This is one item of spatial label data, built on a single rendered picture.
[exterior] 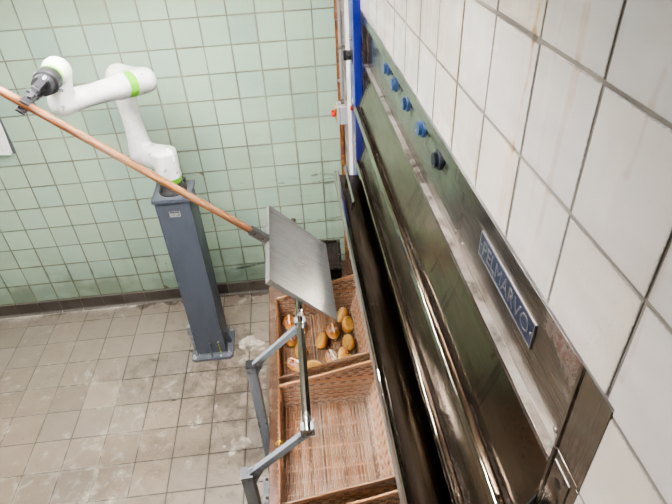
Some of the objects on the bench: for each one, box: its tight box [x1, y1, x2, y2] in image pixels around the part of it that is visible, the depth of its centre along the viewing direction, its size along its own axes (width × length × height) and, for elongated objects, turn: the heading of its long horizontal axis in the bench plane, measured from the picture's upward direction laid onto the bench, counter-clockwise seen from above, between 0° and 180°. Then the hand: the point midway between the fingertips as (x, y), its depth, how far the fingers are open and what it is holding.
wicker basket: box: [276, 360, 398, 504], centre depth 214 cm, size 49×56×28 cm
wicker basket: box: [275, 274, 371, 397], centre depth 261 cm, size 49×56×28 cm
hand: (25, 103), depth 181 cm, fingers closed on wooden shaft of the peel, 3 cm apart
